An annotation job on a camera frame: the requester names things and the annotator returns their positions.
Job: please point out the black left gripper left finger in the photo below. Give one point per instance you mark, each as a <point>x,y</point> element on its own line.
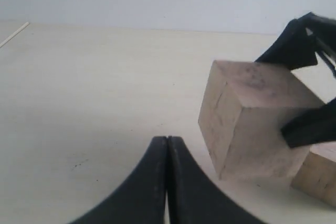
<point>141,197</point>

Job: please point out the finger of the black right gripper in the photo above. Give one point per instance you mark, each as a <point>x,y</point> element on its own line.
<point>302,40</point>
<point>314,126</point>

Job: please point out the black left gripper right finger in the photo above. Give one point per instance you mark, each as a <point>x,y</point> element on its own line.
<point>192,196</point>

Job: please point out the second largest wooden cube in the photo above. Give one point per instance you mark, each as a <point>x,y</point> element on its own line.
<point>316,176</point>

